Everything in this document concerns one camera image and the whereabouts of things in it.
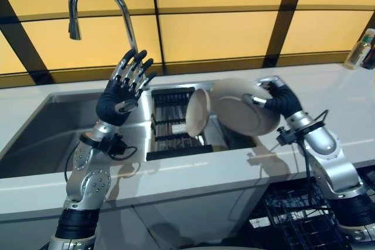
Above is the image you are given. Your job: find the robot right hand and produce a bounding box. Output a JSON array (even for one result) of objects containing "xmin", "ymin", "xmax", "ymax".
[{"xmin": 242, "ymin": 76, "xmax": 302, "ymax": 121}]

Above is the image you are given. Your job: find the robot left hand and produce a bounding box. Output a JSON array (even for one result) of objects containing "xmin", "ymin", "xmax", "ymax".
[{"xmin": 96, "ymin": 49, "xmax": 157, "ymax": 126}]

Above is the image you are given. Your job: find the large beige plate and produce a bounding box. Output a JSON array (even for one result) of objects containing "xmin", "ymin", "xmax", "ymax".
[{"xmin": 211, "ymin": 78, "xmax": 281, "ymax": 136}]

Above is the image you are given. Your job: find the black dishwasher rack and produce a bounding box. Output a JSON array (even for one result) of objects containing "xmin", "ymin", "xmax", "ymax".
[{"xmin": 248, "ymin": 165, "xmax": 375, "ymax": 250}]

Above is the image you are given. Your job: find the stainless steel sink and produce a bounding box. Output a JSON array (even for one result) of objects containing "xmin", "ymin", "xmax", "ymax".
[{"xmin": 0, "ymin": 79, "xmax": 258, "ymax": 179}]

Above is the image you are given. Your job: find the black sink drying rack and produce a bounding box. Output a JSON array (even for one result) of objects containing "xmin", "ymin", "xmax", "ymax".
[{"xmin": 145, "ymin": 87, "xmax": 213, "ymax": 162}]

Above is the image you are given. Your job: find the small beige plate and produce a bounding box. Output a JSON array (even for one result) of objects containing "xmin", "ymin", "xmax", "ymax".
[{"xmin": 186, "ymin": 88, "xmax": 212, "ymax": 138}]

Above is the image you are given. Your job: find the chrome gooseneck faucet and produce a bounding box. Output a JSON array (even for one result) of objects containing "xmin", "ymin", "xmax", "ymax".
[{"xmin": 68, "ymin": 0, "xmax": 139, "ymax": 57}]

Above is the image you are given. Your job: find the clear bottle with white cap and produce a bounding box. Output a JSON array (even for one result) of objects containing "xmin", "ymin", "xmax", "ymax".
[{"xmin": 344, "ymin": 28, "xmax": 375, "ymax": 70}]

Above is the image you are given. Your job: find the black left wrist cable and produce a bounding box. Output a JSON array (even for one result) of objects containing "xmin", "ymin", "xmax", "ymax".
[{"xmin": 63, "ymin": 146, "xmax": 138, "ymax": 181}]

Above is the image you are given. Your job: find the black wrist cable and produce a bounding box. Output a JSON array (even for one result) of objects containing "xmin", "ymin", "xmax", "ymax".
[
  {"xmin": 63, "ymin": 146, "xmax": 138, "ymax": 181},
  {"xmin": 298, "ymin": 109, "xmax": 330, "ymax": 215}
]

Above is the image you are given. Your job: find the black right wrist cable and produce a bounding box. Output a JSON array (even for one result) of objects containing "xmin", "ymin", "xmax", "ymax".
[{"xmin": 298, "ymin": 109, "xmax": 330, "ymax": 215}]

